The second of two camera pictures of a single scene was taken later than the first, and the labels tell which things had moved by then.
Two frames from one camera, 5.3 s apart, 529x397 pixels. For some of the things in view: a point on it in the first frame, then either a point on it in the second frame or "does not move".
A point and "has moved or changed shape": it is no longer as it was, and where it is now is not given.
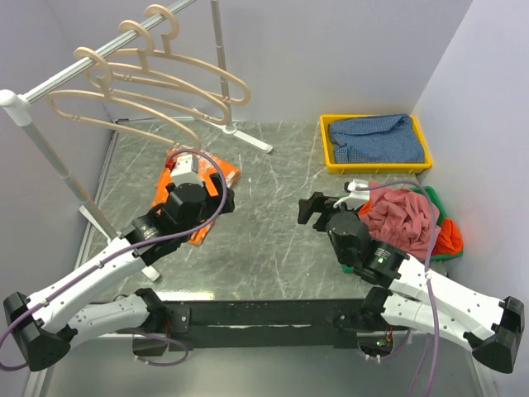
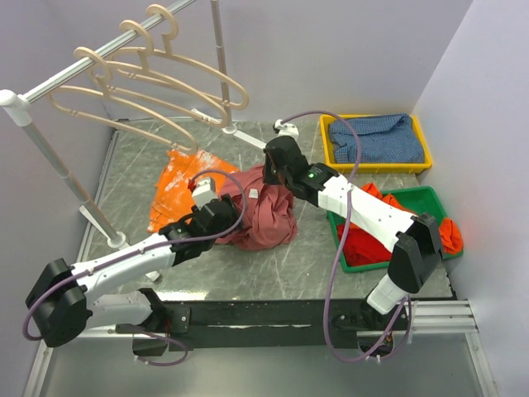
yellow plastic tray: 335,168 does not move
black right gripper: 317,203 to 268,177
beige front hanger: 123,128 has moved or changed shape
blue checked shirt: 376,140 does not move
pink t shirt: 403,218 has moved or changed shape
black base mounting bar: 258,324 does not move
